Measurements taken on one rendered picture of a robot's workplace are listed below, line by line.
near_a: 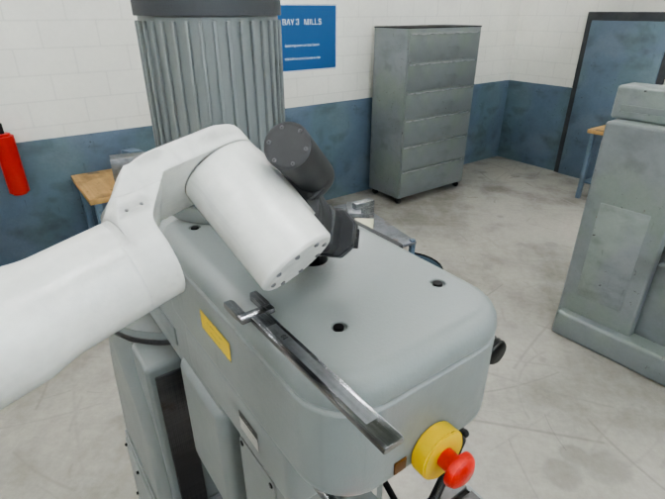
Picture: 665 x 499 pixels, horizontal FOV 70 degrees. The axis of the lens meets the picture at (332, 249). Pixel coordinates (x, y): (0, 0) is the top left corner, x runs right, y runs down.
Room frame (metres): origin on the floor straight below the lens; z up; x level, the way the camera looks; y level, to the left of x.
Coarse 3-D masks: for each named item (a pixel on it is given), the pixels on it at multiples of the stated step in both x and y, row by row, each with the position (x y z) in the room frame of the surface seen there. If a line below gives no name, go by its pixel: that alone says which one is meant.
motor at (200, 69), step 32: (160, 0) 0.64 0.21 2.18; (192, 0) 0.64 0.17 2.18; (224, 0) 0.65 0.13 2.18; (256, 0) 0.67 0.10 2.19; (160, 32) 0.65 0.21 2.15; (192, 32) 0.64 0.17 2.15; (224, 32) 0.65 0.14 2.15; (256, 32) 0.68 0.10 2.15; (160, 64) 0.66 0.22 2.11; (192, 64) 0.64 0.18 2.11; (224, 64) 0.65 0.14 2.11; (256, 64) 0.67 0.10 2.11; (160, 96) 0.66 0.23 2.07; (192, 96) 0.64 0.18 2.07; (224, 96) 0.65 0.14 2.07; (256, 96) 0.67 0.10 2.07; (160, 128) 0.66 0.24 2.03; (192, 128) 0.64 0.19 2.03; (256, 128) 0.67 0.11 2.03
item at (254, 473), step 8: (240, 440) 0.53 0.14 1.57; (240, 448) 0.53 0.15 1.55; (248, 448) 0.51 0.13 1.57; (248, 456) 0.51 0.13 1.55; (248, 464) 0.51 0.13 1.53; (256, 464) 0.49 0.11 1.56; (248, 472) 0.52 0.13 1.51; (256, 472) 0.49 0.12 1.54; (264, 472) 0.47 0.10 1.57; (248, 480) 0.52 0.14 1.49; (256, 480) 0.49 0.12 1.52; (264, 480) 0.47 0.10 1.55; (272, 480) 0.45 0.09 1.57; (248, 488) 0.52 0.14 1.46; (256, 488) 0.50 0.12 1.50; (264, 488) 0.47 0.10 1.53; (272, 488) 0.45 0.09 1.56; (376, 488) 0.49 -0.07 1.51; (248, 496) 0.53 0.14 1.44; (256, 496) 0.50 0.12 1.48; (264, 496) 0.47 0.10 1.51; (272, 496) 0.45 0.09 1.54; (280, 496) 0.44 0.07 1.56; (336, 496) 0.45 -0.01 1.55
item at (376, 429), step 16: (224, 304) 0.42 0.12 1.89; (256, 304) 0.43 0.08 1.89; (240, 320) 0.39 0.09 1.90; (256, 320) 0.39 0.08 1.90; (272, 320) 0.39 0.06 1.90; (272, 336) 0.36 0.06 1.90; (288, 336) 0.36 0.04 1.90; (288, 352) 0.34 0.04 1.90; (304, 352) 0.34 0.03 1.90; (304, 368) 0.32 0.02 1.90; (320, 368) 0.32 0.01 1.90; (320, 384) 0.30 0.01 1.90; (336, 384) 0.30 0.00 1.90; (336, 400) 0.28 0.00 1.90; (352, 400) 0.28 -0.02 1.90; (352, 416) 0.27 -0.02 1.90; (368, 416) 0.26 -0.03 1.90; (368, 432) 0.25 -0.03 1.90; (384, 432) 0.25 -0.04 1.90; (384, 448) 0.24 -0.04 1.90
